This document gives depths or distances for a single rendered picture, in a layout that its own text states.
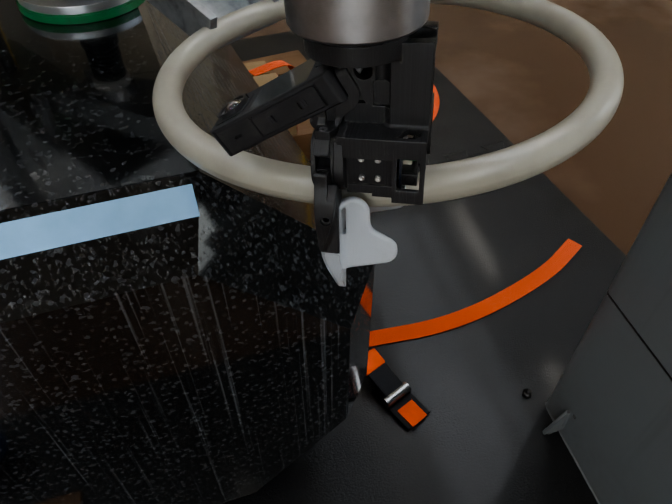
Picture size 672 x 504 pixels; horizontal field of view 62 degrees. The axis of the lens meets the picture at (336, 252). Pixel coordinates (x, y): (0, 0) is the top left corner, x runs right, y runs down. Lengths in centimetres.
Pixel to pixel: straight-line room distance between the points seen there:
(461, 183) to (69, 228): 43
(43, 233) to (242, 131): 33
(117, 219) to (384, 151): 37
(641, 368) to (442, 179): 73
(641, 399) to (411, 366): 54
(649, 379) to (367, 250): 74
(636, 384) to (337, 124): 85
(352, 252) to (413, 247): 124
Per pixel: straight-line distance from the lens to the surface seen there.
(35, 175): 73
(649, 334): 107
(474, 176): 45
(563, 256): 176
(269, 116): 41
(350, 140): 39
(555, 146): 49
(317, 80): 39
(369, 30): 34
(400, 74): 38
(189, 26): 79
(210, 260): 67
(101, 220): 68
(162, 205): 67
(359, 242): 44
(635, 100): 262
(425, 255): 166
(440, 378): 142
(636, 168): 223
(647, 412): 113
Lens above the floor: 121
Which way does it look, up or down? 46 degrees down
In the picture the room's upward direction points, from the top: straight up
